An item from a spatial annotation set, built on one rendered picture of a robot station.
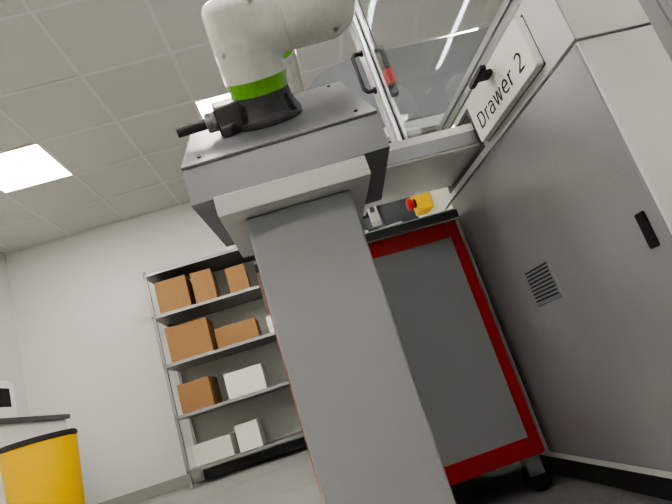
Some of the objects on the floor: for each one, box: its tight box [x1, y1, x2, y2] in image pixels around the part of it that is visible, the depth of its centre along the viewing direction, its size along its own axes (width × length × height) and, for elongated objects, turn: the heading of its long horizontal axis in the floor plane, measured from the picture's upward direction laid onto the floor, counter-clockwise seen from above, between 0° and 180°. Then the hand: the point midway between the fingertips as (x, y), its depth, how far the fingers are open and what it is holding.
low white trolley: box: [254, 208, 553, 503], centre depth 163 cm, size 58×62×76 cm
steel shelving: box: [142, 248, 304, 489], centre depth 520 cm, size 363×49×200 cm, turn 43°
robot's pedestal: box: [213, 155, 456, 504], centre depth 98 cm, size 30×30×76 cm
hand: (373, 214), depth 165 cm, fingers closed
